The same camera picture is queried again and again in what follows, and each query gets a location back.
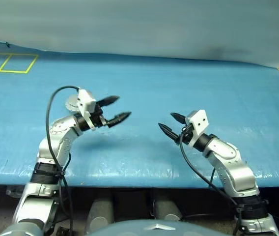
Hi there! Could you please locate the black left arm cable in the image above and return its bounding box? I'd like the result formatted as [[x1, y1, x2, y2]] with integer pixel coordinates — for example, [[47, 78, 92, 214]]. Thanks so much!
[[45, 85, 81, 236]]

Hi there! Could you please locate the grey-blue robot torso shell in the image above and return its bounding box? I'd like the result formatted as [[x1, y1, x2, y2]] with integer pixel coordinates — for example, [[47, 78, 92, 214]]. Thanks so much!
[[86, 219, 238, 236]]

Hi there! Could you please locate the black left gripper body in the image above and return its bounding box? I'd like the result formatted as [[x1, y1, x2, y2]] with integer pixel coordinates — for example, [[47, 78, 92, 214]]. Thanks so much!
[[87, 104, 111, 129]]

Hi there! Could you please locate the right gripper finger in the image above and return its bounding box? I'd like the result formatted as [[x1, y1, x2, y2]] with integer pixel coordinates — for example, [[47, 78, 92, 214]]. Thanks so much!
[[158, 122, 181, 143], [170, 112, 187, 125]]

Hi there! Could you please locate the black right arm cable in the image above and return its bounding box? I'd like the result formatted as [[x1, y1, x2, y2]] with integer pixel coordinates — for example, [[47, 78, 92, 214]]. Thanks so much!
[[179, 132, 243, 236]]

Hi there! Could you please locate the grey toothed rotor disc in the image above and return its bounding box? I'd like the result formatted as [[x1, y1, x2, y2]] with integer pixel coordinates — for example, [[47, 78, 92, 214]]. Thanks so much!
[[65, 94, 80, 110]]

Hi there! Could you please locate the grey rounded robot leg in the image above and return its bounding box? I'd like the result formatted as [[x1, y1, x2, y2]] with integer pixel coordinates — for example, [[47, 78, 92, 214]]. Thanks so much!
[[84, 199, 113, 234], [153, 199, 183, 221]]

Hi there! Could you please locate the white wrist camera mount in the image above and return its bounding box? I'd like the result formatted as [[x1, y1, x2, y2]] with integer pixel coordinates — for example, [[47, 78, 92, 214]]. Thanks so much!
[[185, 110, 208, 148], [77, 88, 97, 131]]

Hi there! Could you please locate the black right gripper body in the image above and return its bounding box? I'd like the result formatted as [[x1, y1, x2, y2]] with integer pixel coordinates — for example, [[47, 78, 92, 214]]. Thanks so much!
[[178, 122, 195, 146]]

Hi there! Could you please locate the blue table cover sheet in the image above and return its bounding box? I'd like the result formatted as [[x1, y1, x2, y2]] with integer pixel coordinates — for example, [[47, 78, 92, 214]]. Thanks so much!
[[0, 40, 279, 189]]

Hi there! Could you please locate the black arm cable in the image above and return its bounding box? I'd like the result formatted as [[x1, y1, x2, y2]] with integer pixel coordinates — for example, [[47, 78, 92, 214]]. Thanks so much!
[[179, 132, 243, 236], [45, 85, 81, 236]]

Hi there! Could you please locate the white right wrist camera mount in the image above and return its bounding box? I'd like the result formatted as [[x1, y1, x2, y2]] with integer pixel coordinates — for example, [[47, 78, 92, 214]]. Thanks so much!
[[185, 110, 208, 148]]

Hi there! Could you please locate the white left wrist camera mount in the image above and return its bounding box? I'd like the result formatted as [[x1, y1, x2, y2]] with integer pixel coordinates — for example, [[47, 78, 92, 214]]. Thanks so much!
[[77, 88, 97, 131]]

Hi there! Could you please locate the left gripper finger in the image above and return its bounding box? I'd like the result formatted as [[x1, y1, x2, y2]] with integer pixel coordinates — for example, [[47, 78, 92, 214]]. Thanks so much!
[[106, 111, 132, 128], [96, 95, 120, 108]]

